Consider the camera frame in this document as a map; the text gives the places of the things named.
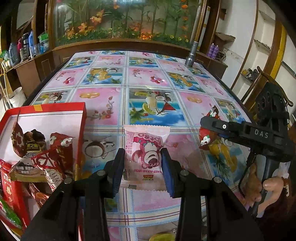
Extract pink white bear snack packet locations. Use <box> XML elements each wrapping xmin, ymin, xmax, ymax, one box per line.
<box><xmin>123</xmin><ymin>125</ymin><xmax>170</xmax><ymax>191</ymax></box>

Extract large red snack package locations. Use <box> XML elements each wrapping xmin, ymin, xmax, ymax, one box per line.
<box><xmin>1</xmin><ymin>160</ymin><xmax>31</xmax><ymax>230</ymax></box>

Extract person's right hand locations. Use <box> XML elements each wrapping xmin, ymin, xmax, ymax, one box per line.
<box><xmin>240</xmin><ymin>162</ymin><xmax>290</xmax><ymax>217</ymax></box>

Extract wooden chair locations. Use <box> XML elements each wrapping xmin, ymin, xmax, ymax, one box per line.
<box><xmin>241</xmin><ymin>66</ymin><xmax>295</xmax><ymax>119</ymax></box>

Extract green foil snack packet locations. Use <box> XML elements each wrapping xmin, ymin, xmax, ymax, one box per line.
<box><xmin>1</xmin><ymin>198</ymin><xmax>22</xmax><ymax>228</ymax></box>

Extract brown chocolate snack packet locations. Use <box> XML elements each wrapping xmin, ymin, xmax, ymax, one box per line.
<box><xmin>9</xmin><ymin>129</ymin><xmax>47</xmax><ymax>183</ymax></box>

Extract purple bottles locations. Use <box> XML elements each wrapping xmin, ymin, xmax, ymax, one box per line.
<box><xmin>207</xmin><ymin>43</ymin><xmax>219</xmax><ymax>59</ymax></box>

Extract grey metal flashlight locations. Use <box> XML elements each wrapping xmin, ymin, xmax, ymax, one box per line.
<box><xmin>185</xmin><ymin>41</ymin><xmax>198</xmax><ymax>67</ymax></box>

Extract dark red flower snack packet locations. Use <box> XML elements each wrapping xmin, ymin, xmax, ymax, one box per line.
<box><xmin>11</xmin><ymin>114</ymin><xmax>27</xmax><ymax>158</ymax></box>

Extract red white cardboard box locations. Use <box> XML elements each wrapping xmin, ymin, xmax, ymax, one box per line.
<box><xmin>0</xmin><ymin>101</ymin><xmax>87</xmax><ymax>239</ymax></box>

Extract colourful plastic tablecloth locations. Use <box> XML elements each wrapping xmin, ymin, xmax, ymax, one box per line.
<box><xmin>28</xmin><ymin>50</ymin><xmax>254</xmax><ymax>241</ymax></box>

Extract glass fish tank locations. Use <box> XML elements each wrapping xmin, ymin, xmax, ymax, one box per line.
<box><xmin>48</xmin><ymin>0</ymin><xmax>204</xmax><ymax>48</ymax></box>

